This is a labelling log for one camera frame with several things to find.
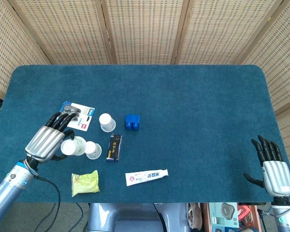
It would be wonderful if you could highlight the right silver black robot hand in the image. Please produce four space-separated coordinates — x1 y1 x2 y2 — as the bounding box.
243 135 290 197

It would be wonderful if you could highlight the blue plastic block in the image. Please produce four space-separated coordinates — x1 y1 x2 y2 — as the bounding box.
124 114 141 131

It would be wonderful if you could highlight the small black carton box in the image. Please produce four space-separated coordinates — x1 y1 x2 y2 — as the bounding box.
106 134 123 161

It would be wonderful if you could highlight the battery blister card pack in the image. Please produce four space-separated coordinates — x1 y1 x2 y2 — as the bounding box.
59 101 96 132

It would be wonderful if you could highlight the white paper cup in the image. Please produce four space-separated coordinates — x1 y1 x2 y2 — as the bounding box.
99 113 116 133
60 136 87 156
84 141 102 160

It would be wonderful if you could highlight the yellow-green snack packet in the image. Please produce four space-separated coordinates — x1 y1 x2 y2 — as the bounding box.
71 170 100 198

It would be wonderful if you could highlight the teal product box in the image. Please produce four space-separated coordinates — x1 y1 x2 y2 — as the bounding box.
209 202 240 229

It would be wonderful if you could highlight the grey-blue robot torso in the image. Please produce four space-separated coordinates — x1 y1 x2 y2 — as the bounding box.
87 203 191 232

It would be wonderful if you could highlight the white toothpaste tube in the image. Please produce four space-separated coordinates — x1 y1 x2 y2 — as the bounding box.
125 168 169 187

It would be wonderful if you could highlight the blue felt table mat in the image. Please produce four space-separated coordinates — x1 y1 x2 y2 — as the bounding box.
0 64 290 203

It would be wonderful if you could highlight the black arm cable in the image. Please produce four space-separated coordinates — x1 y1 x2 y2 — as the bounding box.
33 175 61 232

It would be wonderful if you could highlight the woven bamboo folding screen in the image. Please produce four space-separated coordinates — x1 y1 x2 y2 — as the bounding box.
0 0 290 170

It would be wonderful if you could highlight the red product box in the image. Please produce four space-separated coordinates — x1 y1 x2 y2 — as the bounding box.
238 204 252 221

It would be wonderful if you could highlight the brown crumpled bag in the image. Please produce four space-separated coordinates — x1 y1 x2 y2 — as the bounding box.
187 203 204 230

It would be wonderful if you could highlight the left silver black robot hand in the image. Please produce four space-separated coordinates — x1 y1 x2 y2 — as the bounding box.
25 112 77 163

